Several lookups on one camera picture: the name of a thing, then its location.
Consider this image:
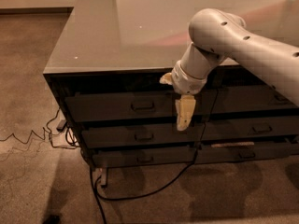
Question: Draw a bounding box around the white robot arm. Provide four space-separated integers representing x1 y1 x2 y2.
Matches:
160 8 299 131

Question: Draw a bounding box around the grey drawer cabinet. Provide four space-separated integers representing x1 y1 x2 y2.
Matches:
42 0 299 189

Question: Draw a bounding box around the thick black cable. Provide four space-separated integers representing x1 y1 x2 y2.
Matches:
89 87 219 224

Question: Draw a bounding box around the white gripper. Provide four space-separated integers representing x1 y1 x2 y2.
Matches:
160 62 207 132

